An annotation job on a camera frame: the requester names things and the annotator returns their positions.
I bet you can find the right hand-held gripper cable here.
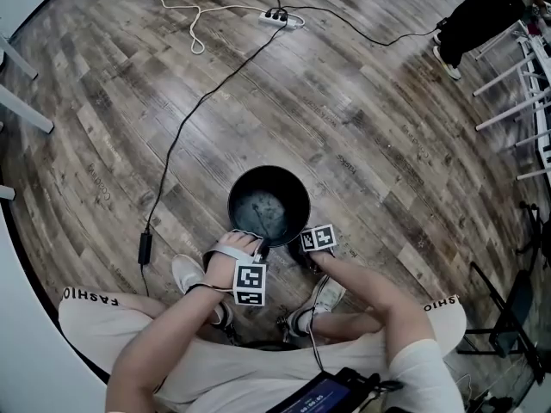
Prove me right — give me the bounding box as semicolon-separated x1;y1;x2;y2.
307;273;332;372

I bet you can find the black stand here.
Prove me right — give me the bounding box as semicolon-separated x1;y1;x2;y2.
518;200;551;270

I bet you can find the black power adapter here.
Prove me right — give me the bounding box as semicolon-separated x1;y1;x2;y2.
137;231;152;266

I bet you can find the black stool with chrome base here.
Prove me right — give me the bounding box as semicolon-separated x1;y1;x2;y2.
223;315;305;352

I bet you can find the black folding chair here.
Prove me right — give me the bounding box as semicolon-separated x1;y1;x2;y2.
455;260;551;386

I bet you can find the person's right white shoe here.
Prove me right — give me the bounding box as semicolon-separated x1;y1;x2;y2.
300;274;347;316

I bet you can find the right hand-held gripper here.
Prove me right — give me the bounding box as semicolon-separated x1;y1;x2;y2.
300;224;337;256

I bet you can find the person's white shirt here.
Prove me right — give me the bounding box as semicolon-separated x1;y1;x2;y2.
105;337;466;413

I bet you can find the black screen device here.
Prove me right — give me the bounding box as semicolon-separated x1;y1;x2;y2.
265;367;406;413

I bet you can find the left hand-held gripper cable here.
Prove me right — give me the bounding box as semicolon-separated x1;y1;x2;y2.
185;281;237;295

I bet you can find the black round bucket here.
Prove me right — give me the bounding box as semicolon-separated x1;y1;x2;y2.
226;164;312;249

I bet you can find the person's right forearm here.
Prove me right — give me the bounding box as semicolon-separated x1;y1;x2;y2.
313;250;431;348

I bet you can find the person's right white sock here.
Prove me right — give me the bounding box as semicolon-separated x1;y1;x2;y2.
288;309;314;336

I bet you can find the person's right leg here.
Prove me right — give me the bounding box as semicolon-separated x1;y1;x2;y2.
309;311;385;340

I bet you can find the hand-held gripper cable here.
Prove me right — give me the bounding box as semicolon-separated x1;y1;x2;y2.
185;281;237;295
307;273;332;372

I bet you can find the person's left forearm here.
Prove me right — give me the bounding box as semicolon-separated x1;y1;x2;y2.
105;282;237;413

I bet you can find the person's left hand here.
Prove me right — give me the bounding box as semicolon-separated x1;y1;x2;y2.
201;229;264;292

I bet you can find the white table frame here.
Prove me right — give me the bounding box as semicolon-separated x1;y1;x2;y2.
473;19;551;182

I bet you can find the white table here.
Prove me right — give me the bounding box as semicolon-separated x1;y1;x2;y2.
0;34;55;201

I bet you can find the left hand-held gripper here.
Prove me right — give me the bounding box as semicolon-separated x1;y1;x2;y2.
201;228;270;305

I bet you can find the white power strip with cable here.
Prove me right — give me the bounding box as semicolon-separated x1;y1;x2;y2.
133;0;263;55

